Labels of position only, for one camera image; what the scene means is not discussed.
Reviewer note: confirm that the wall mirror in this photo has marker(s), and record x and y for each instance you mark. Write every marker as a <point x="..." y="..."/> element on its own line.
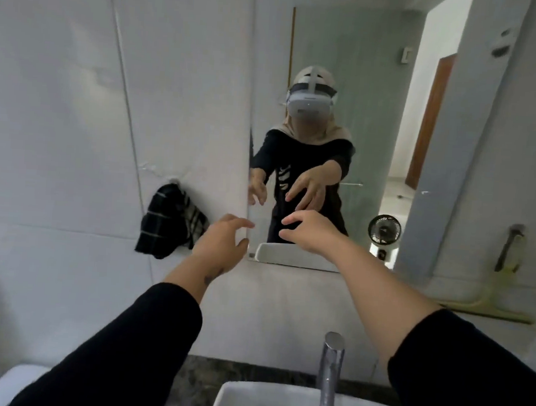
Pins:
<point x="374" y="125"/>

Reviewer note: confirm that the white wall fixture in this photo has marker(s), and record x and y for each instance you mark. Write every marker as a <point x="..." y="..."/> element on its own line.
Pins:
<point x="502" y="43"/>

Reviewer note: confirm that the person's left hand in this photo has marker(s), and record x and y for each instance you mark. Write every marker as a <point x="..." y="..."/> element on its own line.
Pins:
<point x="217" y="247"/>

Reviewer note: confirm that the person's left thumb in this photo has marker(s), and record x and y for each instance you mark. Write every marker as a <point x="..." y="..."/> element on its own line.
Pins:
<point x="243" y="247"/>

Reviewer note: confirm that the person's right thumb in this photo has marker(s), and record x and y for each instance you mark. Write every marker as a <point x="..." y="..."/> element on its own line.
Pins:
<point x="291" y="235"/>

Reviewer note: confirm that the chrome faucet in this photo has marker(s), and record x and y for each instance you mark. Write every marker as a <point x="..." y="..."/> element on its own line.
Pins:
<point x="330" y="379"/>

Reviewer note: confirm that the person's right hand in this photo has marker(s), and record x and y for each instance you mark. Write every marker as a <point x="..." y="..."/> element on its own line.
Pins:
<point x="316" y="235"/>

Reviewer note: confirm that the green window squeegee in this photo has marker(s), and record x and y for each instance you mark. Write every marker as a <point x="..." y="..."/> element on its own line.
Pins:
<point x="503" y="281"/>

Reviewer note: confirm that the small white fan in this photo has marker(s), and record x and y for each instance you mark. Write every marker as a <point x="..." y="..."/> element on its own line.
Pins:
<point x="384" y="234"/>

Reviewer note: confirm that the person's right forearm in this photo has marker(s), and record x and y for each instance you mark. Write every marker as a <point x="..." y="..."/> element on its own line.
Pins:
<point x="422" y="353"/>

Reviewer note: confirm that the person's left forearm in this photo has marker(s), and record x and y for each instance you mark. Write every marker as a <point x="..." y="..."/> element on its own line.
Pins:
<point x="139" y="338"/>

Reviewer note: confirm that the black striped cloth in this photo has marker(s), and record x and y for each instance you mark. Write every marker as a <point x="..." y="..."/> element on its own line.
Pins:
<point x="170" y="223"/>

